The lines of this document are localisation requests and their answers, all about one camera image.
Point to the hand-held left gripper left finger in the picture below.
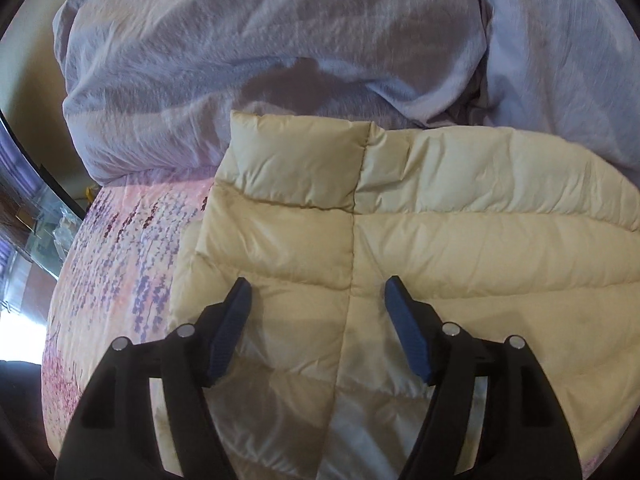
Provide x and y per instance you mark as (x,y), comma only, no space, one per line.
(230,330)

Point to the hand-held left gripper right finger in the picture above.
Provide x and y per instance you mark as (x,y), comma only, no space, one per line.
(407,330)

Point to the cream puffer jacket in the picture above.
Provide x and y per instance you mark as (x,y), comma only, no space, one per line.
(450,240)

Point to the floral pink bed sheet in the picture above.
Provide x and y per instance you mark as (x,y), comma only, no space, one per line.
(120,260)

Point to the glass television stand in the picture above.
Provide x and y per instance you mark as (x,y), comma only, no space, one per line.
(50,242)

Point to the large lavender pillow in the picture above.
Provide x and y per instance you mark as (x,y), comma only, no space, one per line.
(225,60)

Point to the flat screen television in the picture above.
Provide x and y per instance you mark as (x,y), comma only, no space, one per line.
(15,160)

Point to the lavender duvet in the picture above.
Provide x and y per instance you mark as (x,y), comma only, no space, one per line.
(565,50)

